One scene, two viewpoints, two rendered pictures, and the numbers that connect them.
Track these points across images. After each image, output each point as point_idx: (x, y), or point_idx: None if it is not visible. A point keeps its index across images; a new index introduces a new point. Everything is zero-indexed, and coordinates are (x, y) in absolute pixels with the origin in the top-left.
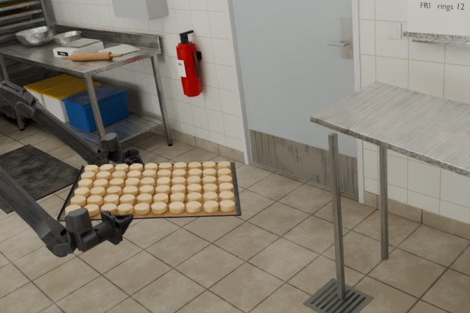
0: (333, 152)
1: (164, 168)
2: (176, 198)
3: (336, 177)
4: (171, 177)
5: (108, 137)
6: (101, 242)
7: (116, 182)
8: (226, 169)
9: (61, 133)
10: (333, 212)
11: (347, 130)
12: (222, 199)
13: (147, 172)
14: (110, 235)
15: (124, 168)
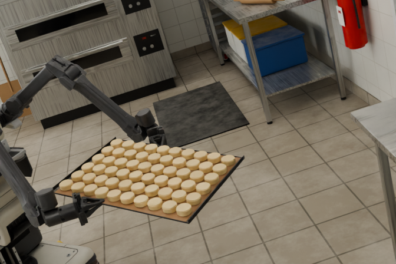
0: (380, 161)
1: (171, 153)
2: (148, 190)
3: (386, 190)
4: (171, 165)
5: (141, 113)
6: (66, 221)
7: (119, 162)
8: (222, 165)
9: (101, 105)
10: (390, 230)
11: (376, 140)
12: (187, 201)
13: (152, 155)
14: (73, 216)
15: (139, 147)
